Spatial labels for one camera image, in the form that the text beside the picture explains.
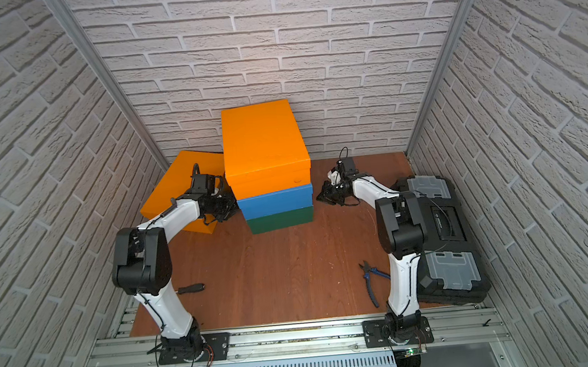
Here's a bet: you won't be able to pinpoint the orange shoebox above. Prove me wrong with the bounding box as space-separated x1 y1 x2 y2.
140 151 225 220
221 100 311 200

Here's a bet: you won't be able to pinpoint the blue shoebox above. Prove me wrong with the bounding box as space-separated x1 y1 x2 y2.
238 184 313 220

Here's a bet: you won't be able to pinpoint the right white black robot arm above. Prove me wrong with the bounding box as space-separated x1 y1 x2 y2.
317 157 426 341

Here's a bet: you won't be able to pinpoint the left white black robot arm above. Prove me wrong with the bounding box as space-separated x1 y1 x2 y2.
111 164 238 360

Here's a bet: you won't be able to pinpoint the green shoebox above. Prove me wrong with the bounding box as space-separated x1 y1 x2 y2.
246 206 314 234

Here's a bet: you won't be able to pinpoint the black grey toolbox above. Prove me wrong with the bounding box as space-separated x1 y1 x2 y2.
392 175 491 306

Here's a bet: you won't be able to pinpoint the left corner aluminium profile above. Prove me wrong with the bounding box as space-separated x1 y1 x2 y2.
44 0 169 171

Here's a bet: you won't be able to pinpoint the corner aluminium profile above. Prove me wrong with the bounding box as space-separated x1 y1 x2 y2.
44 0 169 171
405 0 475 156

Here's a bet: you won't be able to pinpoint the right corner aluminium profile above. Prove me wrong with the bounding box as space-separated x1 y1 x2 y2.
405 0 475 156

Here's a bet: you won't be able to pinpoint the blue handled pliers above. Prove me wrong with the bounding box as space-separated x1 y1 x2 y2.
357 257 394 310

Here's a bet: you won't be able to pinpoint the black handled screwdriver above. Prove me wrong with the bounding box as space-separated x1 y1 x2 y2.
176 282 205 295

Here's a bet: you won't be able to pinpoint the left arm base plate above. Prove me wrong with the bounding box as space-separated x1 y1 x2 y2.
156 332 231 366

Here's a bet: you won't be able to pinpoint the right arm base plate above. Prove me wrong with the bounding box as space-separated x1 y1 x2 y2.
362 314 435 349

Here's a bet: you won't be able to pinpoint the aluminium front rail frame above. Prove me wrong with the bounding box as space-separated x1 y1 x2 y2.
86 306 525 367

